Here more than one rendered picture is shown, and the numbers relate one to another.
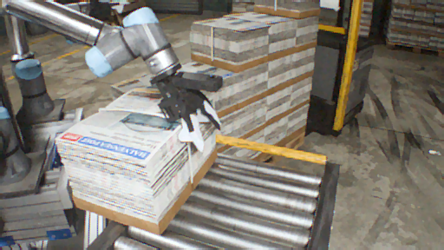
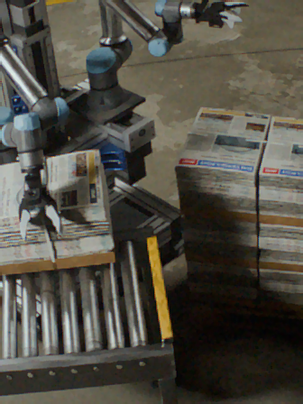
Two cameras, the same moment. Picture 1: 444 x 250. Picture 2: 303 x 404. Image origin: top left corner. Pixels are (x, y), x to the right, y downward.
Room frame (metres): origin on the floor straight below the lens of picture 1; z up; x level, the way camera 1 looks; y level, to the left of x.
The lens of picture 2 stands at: (0.35, -1.59, 2.41)
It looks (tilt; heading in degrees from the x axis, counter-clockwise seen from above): 40 degrees down; 67
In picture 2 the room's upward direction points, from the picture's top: 8 degrees counter-clockwise
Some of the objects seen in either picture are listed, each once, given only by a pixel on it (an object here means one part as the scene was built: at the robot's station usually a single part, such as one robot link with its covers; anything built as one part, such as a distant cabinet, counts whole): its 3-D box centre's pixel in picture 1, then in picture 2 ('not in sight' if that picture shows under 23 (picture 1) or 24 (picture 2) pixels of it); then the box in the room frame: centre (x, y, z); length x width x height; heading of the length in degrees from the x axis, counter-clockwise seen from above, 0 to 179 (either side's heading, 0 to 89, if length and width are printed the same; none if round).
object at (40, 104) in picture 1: (35, 100); (105, 91); (1.25, 0.84, 0.87); 0.15 x 0.15 x 0.10
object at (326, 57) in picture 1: (327, 75); not in sight; (2.89, -1.04, 0.40); 0.69 x 0.55 x 0.80; 45
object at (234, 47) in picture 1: (229, 42); not in sight; (1.89, -0.06, 0.95); 0.38 x 0.29 x 0.23; 47
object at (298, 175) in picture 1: (254, 167); (133, 296); (0.88, -0.12, 0.77); 0.47 x 0.05 x 0.05; 68
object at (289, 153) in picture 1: (264, 148); (160, 287); (0.95, -0.16, 0.81); 0.43 x 0.03 x 0.02; 68
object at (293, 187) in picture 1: (249, 179); (111, 298); (0.82, -0.10, 0.77); 0.47 x 0.05 x 0.05; 68
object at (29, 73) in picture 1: (29, 75); (102, 66); (1.25, 0.84, 0.98); 0.13 x 0.12 x 0.14; 42
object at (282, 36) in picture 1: (260, 35); not in sight; (2.11, -0.27, 0.95); 0.38 x 0.29 x 0.23; 44
